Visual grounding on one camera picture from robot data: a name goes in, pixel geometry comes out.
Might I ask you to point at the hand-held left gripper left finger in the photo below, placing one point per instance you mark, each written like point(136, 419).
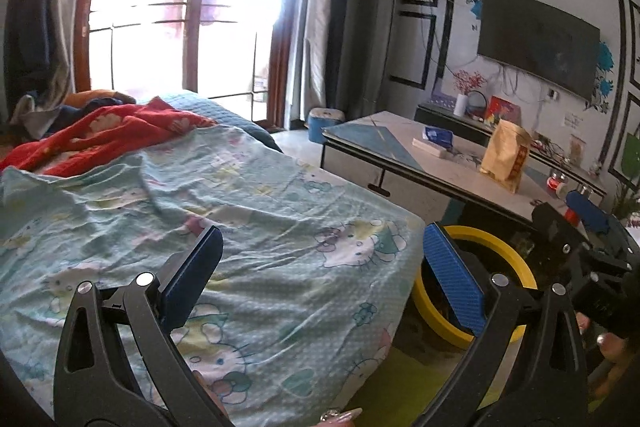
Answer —
point(192, 282)

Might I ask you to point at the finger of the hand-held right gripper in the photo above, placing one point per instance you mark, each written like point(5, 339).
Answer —
point(550, 227)
point(590, 212)

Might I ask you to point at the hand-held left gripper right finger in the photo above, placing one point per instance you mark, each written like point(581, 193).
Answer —
point(455, 277)

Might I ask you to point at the yellow rimmed black trash bin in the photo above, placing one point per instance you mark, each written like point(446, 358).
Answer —
point(520, 257)

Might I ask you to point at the person's right hand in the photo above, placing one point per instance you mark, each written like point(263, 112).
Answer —
point(610, 352)

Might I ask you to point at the person's left hand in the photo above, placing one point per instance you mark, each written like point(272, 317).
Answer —
point(345, 418)

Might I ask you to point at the red bottle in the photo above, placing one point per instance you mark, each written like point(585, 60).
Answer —
point(571, 217)

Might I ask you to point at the red can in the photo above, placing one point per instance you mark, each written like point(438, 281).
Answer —
point(556, 183)

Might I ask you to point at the small framed picture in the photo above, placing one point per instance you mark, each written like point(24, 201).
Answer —
point(577, 147)

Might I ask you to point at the yellow paper bag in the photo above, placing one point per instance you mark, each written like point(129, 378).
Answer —
point(502, 152)

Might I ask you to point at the cartoon cat printed bedsheet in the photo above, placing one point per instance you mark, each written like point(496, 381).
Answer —
point(275, 232)

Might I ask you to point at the yellow green cloth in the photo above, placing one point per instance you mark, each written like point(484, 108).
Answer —
point(415, 382)

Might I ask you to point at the red picture card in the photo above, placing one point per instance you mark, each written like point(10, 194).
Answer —
point(502, 109)

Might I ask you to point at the flat white box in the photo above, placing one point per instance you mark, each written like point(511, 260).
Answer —
point(429, 148)

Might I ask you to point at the blue tissue pack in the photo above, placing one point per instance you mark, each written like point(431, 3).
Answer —
point(438, 137)

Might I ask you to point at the white vase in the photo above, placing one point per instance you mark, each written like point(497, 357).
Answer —
point(460, 104)

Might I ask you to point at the white and teal coffee table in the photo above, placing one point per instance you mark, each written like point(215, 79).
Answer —
point(350, 162)

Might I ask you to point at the black and white television cabinet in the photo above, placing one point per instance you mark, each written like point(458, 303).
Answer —
point(435, 119)

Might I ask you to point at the red flower sprigs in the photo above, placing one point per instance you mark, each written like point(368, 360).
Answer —
point(467, 82)

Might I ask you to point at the purple box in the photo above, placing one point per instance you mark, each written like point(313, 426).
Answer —
point(442, 98)

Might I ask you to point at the red flower printed blanket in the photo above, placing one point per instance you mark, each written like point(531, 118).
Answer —
point(125, 127)

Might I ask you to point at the blue quilted cover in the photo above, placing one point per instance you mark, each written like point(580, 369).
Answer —
point(220, 112)

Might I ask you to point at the blue bucket with white lid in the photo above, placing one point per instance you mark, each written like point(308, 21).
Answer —
point(325, 127)

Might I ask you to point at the orange cloth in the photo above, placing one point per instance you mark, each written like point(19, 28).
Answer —
point(95, 97)

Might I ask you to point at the grey cloth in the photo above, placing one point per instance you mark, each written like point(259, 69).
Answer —
point(35, 117)

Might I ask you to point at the grey standing air conditioner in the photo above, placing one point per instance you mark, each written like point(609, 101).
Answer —
point(382, 47)

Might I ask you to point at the brown framed glass door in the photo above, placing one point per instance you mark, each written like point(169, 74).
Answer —
point(280, 57)

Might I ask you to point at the grey and blue curtain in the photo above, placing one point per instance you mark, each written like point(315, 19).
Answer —
point(320, 32)
point(45, 7)

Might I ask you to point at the white wall note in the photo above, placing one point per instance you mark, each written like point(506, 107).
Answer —
point(571, 118)

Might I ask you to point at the white wall socket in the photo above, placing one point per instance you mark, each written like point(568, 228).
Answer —
point(553, 94)

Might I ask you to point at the round black frame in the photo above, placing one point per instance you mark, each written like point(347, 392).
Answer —
point(470, 107)

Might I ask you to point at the black wall television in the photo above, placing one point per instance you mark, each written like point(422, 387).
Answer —
point(540, 42)

